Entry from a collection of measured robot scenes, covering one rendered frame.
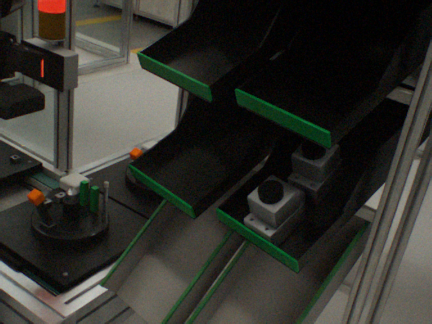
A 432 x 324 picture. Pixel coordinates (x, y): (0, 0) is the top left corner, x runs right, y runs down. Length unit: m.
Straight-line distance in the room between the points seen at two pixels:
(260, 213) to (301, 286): 0.17
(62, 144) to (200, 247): 0.50
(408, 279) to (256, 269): 0.56
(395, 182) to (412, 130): 0.07
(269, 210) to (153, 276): 0.29
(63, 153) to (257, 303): 0.61
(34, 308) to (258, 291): 0.34
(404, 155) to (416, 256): 0.72
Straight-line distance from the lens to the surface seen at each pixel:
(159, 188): 0.74
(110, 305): 0.98
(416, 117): 0.68
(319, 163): 0.68
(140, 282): 0.88
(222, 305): 0.83
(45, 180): 1.26
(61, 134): 1.23
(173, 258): 0.86
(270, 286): 0.81
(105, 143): 1.63
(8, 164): 1.28
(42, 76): 1.16
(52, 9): 1.11
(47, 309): 0.92
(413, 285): 1.30
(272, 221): 0.65
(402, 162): 0.70
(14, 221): 1.09
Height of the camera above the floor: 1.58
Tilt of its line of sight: 27 degrees down
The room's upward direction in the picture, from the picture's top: 9 degrees clockwise
